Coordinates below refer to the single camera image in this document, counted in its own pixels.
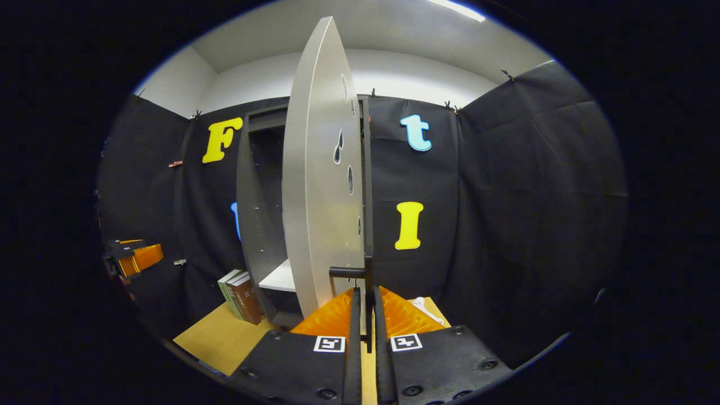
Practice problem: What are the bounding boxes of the black backdrop cloth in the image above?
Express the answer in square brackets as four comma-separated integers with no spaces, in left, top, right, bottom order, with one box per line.
[96,59,629,372]

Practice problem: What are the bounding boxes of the black door handle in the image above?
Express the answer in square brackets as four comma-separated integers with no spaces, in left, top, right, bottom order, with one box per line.
[329,253,375,354]

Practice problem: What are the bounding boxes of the green book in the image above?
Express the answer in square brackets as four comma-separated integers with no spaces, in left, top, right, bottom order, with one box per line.
[218,269,240,321]

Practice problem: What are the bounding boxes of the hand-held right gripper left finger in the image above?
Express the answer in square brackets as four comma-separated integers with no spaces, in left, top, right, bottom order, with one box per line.
[228,287,363,405]

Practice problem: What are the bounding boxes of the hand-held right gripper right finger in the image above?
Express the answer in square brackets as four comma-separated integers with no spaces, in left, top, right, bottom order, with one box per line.
[372,286,512,405]

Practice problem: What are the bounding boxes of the white cabinet shelf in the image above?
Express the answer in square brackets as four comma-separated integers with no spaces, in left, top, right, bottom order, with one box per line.
[259,260,297,293]

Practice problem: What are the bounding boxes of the ceiling strip light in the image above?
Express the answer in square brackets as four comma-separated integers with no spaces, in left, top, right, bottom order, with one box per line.
[425,0,487,23]

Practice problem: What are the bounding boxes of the green and white plush toy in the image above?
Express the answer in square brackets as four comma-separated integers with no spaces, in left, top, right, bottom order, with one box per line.
[406,296,446,327]

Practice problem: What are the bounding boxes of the beige cabinet door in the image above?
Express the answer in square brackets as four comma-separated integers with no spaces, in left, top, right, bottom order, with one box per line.
[281,16,366,318]

